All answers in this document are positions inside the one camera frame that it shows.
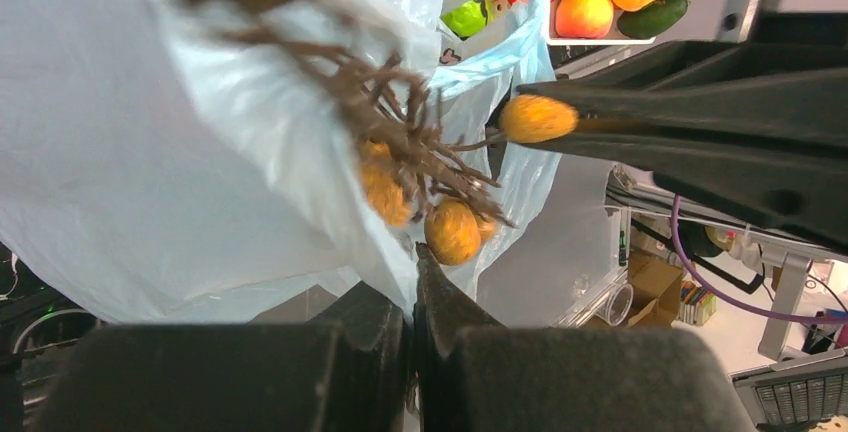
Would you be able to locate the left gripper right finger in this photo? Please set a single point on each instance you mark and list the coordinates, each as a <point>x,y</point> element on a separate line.
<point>475,374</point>

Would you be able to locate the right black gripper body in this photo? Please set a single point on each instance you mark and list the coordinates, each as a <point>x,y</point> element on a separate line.
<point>756,129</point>

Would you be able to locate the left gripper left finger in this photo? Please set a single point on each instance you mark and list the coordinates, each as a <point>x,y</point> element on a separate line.
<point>343,370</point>

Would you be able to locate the brown longan fruit bunch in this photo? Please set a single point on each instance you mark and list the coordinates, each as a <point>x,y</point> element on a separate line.
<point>409,173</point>

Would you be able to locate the light blue plastic bag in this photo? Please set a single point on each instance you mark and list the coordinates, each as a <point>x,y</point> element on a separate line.
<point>151,171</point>

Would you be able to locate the dark green avocado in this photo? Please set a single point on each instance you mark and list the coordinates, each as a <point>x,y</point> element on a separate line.
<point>652,20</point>

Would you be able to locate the white fruit basket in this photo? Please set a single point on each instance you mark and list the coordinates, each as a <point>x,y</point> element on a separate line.
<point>614,37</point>

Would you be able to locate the orange peach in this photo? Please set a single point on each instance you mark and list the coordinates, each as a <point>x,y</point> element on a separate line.
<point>583,19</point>

